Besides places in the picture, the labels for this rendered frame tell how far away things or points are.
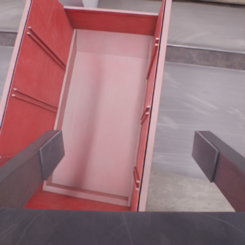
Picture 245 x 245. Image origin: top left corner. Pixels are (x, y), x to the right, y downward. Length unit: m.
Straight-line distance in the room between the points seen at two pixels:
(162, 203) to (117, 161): 0.11
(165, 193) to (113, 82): 0.24
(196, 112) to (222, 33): 0.18
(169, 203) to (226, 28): 0.37
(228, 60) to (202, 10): 0.12
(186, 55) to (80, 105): 0.24
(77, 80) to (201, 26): 0.29
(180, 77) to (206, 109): 0.08
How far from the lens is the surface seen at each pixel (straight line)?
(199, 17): 0.45
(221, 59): 0.43
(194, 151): 0.17
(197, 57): 0.41
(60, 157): 0.16
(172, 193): 0.36
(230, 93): 0.40
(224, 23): 0.46
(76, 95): 0.37
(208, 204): 0.38
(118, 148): 0.34
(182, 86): 0.37
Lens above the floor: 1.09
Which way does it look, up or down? 82 degrees down
